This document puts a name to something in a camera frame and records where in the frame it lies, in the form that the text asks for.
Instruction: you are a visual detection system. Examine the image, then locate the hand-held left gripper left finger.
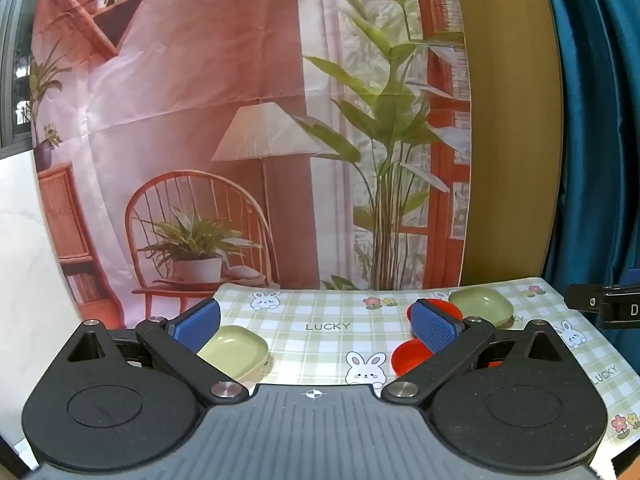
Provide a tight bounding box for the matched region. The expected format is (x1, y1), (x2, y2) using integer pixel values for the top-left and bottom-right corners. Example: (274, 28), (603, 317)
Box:
(65, 298), (249, 407)

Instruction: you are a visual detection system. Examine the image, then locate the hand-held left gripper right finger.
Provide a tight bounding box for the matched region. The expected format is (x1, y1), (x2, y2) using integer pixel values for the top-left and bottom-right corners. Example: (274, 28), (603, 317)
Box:
(382, 298), (577, 407)

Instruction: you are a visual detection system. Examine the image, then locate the red plastic bowl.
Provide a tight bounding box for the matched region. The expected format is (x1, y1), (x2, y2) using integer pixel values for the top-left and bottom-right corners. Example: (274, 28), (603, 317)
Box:
(391, 338), (503, 377)
(406, 298), (464, 334)

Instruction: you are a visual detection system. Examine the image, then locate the light green square plate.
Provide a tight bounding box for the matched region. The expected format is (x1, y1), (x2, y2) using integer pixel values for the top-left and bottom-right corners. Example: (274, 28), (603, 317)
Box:
(448, 287), (515, 331)
(197, 325), (271, 382)

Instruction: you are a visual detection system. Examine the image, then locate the green checked rabbit tablecloth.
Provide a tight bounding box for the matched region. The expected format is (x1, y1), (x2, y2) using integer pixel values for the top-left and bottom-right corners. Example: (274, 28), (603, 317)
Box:
(212, 276), (640, 480)

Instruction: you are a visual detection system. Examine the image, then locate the teal curtain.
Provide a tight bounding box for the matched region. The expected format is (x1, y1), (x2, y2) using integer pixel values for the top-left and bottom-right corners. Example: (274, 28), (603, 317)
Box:
(537, 0), (640, 295)

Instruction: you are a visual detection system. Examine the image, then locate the printed room scene backdrop cloth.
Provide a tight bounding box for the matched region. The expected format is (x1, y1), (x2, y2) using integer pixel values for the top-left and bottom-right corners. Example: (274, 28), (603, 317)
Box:
(29, 0), (474, 324)

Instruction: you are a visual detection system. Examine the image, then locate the window frame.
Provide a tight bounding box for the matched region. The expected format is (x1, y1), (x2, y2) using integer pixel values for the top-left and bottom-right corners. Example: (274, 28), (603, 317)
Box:
(0, 0), (47, 159)

